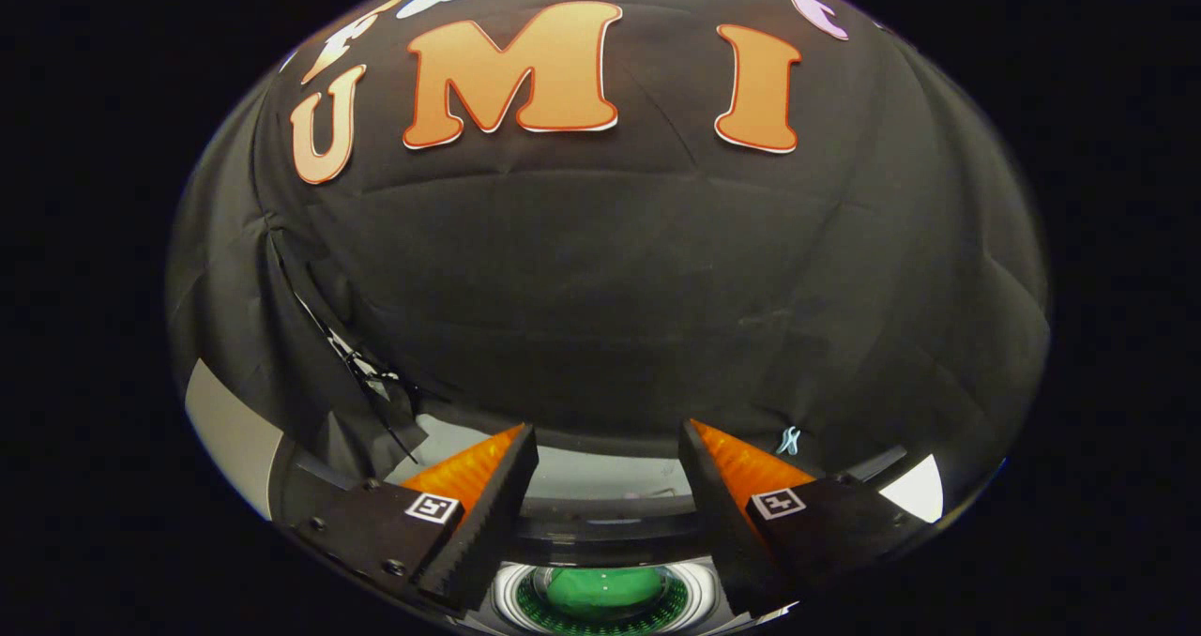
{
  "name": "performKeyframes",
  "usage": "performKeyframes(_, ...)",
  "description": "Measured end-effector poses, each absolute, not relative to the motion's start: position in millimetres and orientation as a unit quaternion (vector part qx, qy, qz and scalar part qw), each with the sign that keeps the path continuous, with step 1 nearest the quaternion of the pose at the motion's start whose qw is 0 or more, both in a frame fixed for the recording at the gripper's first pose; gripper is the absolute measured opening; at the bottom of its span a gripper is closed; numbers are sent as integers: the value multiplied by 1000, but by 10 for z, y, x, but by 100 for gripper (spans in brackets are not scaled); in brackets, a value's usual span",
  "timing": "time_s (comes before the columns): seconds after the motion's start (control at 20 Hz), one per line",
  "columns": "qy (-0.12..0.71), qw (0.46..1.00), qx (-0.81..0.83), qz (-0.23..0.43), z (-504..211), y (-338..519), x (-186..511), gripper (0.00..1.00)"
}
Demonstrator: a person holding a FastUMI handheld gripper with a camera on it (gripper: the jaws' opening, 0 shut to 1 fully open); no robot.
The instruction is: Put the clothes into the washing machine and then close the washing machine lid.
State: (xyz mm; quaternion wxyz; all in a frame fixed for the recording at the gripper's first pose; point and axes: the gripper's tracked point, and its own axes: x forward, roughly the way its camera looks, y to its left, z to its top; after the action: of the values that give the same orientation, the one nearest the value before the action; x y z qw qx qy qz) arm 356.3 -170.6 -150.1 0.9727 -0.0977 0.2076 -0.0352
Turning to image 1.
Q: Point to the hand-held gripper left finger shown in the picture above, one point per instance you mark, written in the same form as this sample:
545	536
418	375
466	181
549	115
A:
483	533

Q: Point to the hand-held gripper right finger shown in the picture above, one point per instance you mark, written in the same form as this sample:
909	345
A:
732	533

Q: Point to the grey washing machine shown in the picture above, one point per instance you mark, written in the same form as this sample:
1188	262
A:
699	584

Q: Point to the green shirt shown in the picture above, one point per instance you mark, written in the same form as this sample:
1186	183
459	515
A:
600	589

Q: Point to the dark washing machine lid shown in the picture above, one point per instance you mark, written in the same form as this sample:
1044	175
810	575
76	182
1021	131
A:
600	472

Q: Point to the light blue clip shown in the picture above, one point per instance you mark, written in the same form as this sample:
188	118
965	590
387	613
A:
788	441

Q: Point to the white table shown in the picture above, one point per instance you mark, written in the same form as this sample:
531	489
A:
918	495

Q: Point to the black backdrop cloth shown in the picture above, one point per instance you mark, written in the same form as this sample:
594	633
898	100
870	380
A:
610	270

